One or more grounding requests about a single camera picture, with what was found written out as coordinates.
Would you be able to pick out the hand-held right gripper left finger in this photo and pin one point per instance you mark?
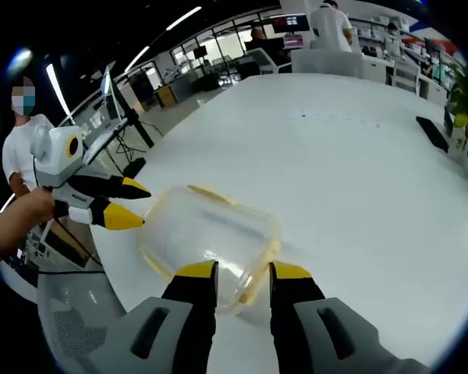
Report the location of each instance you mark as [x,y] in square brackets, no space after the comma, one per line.
[160,339]

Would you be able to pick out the black computer mouse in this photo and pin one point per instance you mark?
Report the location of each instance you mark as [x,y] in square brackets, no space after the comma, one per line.
[134,168]

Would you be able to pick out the wooden cabinet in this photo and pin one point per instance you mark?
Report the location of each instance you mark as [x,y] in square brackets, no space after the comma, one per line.
[165,97]

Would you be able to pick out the white plant pot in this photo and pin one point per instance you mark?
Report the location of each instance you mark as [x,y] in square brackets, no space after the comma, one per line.
[458,140]

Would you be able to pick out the white slatted chair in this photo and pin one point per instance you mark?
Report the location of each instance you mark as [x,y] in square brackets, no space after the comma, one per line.
[405,76]

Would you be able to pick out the white solid-back chair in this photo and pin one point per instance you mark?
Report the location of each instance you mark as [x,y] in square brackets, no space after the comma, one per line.
[327,64]

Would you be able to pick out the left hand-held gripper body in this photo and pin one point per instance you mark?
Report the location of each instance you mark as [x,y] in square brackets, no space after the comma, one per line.
[58,156]

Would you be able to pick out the black phone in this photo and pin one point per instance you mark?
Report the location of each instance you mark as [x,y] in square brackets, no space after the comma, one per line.
[433,134]

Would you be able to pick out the ceiling strip light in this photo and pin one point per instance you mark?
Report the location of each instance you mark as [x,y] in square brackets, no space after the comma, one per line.
[56,87]
[137,58]
[184,18]

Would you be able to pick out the white-frame office chair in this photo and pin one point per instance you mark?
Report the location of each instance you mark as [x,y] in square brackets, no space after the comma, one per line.
[267,64]

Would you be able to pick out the clear box with plastic buckle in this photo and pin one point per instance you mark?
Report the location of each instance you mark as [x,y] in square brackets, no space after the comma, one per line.
[203,230]

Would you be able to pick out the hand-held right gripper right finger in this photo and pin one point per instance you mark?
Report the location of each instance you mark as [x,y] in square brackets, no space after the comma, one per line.
[327,339]

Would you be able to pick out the red wall screen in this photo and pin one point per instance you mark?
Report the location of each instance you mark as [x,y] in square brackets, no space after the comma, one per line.
[290,23]

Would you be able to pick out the open white laptop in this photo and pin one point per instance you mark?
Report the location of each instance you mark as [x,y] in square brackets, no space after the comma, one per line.
[111,97]

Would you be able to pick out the grey mesh office chair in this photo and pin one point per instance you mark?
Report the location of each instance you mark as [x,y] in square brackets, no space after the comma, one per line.
[74,311]

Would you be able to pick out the person's left hand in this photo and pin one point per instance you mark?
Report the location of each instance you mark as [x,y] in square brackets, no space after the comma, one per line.
[43,204]

